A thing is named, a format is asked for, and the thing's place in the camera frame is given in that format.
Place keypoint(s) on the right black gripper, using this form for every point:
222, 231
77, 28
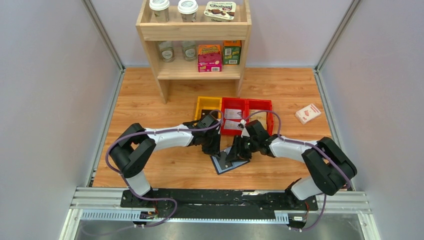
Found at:
235, 152

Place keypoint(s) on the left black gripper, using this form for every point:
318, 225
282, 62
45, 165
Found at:
215, 150

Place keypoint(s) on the blue leather card holder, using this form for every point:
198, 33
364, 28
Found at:
221, 164

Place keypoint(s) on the red double plastic bin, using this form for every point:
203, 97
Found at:
246, 105

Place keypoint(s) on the yellow plastic bin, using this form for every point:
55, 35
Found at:
206, 103

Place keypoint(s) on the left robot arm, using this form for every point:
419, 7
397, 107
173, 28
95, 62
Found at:
129, 154

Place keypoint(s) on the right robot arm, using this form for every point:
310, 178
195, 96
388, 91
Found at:
329, 167

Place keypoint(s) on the lower silver credit card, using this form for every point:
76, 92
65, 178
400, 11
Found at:
231, 125

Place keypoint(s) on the silver credit card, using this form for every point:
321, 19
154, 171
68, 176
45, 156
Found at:
234, 114
231, 125

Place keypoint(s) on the upper silver credit card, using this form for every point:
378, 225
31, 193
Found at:
234, 114

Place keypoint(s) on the black credit card stack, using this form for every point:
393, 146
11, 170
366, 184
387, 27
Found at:
206, 112

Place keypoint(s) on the pink white small box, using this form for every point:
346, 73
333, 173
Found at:
308, 113

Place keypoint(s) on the orange pink Scrub Mommy box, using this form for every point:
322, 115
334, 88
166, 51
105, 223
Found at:
209, 58

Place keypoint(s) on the wooden two-tier shelf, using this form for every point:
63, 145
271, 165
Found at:
151, 32

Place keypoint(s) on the green orange carton box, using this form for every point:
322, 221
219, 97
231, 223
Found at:
231, 52

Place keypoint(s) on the right glass jar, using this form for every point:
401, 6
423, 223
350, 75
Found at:
189, 50

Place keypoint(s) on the glass jar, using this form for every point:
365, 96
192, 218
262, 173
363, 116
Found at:
166, 50
189, 50

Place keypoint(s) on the left glass jar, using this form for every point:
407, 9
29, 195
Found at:
166, 50

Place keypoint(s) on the Chobani yogurt cup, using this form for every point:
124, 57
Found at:
220, 11

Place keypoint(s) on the right white-lidded paper cup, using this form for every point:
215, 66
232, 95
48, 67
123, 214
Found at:
188, 10

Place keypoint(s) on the white-lidded paper cup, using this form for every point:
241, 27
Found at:
160, 10
188, 10

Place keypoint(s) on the left white-lidded paper cup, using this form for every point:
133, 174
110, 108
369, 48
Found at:
160, 10

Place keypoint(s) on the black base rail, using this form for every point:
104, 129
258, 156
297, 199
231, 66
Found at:
218, 203

